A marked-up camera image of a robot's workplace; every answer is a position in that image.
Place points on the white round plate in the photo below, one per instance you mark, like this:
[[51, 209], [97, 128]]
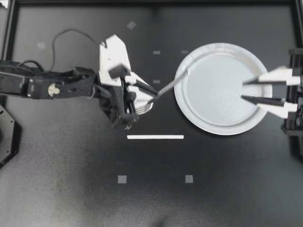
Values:
[[213, 94]]

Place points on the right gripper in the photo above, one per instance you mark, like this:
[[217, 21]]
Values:
[[294, 124]]

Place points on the silver metal fork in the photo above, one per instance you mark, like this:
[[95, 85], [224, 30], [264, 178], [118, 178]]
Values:
[[172, 83]]

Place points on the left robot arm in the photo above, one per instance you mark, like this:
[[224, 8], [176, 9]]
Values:
[[35, 85]]

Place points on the black frame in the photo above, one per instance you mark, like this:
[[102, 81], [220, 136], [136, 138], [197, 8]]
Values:
[[298, 26]]

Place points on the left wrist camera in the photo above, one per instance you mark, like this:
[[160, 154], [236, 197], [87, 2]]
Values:
[[113, 56]]

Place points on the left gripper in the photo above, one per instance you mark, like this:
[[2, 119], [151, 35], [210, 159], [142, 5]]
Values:
[[118, 106]]

